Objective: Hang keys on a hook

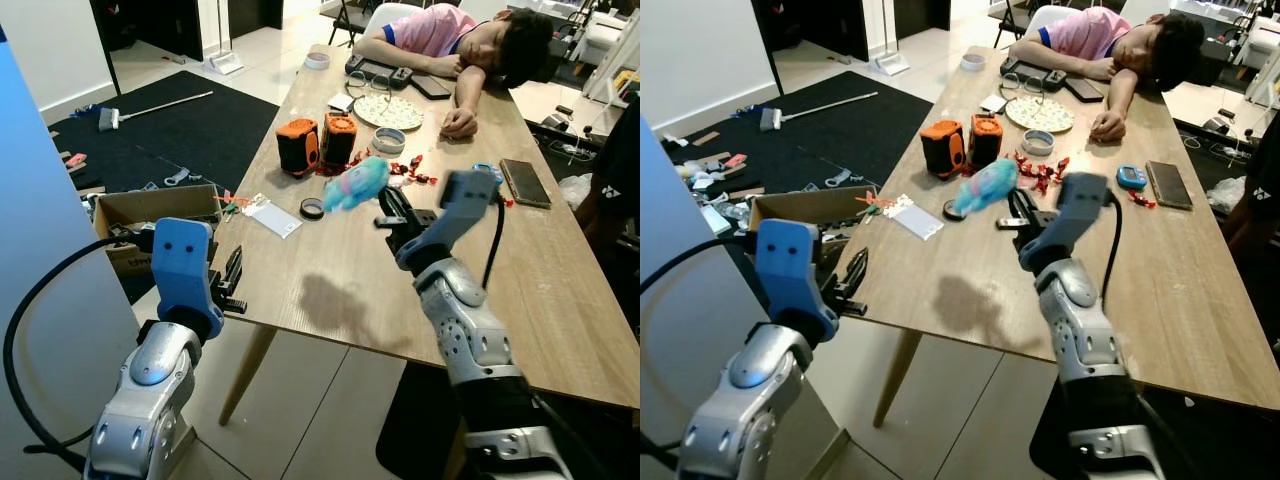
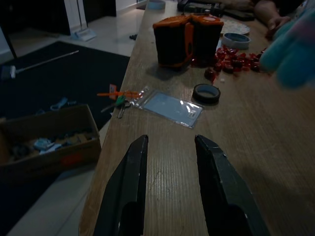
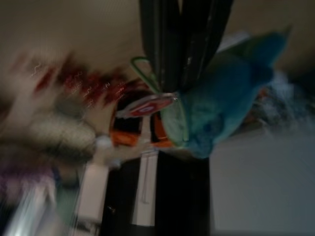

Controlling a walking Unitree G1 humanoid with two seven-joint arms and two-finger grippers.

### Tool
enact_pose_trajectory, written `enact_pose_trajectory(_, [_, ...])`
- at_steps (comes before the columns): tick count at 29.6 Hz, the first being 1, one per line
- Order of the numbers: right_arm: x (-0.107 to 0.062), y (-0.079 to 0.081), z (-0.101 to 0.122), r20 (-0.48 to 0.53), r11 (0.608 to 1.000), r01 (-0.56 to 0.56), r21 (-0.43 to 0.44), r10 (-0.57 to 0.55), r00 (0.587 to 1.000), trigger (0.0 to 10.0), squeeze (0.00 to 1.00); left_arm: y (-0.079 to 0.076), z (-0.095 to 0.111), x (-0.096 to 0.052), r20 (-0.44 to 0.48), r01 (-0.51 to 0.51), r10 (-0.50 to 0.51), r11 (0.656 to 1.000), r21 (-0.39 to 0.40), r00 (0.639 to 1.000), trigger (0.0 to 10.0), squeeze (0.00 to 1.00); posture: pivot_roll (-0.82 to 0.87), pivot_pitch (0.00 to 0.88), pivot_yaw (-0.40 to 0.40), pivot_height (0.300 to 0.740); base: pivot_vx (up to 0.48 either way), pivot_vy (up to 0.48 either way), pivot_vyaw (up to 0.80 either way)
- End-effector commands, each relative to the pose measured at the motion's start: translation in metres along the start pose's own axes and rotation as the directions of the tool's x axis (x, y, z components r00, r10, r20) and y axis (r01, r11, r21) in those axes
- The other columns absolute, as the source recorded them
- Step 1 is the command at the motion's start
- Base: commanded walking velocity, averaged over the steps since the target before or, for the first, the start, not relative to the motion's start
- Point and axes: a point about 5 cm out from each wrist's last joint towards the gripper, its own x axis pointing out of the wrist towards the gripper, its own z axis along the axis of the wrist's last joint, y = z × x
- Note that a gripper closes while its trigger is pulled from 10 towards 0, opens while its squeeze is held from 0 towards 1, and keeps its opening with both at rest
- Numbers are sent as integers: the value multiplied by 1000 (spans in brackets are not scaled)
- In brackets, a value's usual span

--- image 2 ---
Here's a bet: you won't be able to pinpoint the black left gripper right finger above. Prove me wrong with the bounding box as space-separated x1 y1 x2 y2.
194 134 269 236

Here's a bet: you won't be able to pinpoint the cardboard box with red label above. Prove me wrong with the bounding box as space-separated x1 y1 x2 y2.
0 104 102 184

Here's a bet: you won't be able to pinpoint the pale cable bundle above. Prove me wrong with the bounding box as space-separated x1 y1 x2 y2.
50 96 68 112

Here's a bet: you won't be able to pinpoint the orange plastic tag tie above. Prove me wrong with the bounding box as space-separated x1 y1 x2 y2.
96 83 140 101

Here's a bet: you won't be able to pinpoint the patterned plate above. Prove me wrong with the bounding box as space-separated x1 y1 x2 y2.
220 18 251 35

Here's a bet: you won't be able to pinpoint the person's hand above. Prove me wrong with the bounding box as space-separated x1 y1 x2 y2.
265 15 291 40

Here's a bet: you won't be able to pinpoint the clear plastic badge holder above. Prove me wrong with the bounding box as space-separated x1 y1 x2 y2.
132 88 205 129

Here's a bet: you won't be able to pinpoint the teal plush toy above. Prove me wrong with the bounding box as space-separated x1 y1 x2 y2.
259 6 315 89

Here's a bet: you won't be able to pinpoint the floor mop with metal handle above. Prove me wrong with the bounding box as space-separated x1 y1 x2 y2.
0 50 80 81

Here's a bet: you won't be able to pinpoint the grey tape roll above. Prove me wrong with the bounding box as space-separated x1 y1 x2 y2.
222 32 252 49

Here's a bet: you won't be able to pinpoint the black tape roll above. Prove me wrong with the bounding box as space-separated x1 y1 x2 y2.
192 83 221 106

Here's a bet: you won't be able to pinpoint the orange and black pouch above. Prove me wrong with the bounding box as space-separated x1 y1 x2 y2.
152 14 225 69

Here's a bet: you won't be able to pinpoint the wooden table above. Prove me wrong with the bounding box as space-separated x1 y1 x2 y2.
78 0 315 236

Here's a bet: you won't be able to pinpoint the black device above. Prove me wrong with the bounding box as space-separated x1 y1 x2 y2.
176 0 256 22

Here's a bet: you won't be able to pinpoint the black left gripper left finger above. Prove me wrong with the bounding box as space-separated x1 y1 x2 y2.
93 134 149 236

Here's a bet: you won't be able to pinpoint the black carpet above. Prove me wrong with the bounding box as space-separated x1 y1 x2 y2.
0 40 131 236

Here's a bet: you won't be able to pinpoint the keys with green cap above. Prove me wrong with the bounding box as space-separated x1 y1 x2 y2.
100 95 132 119

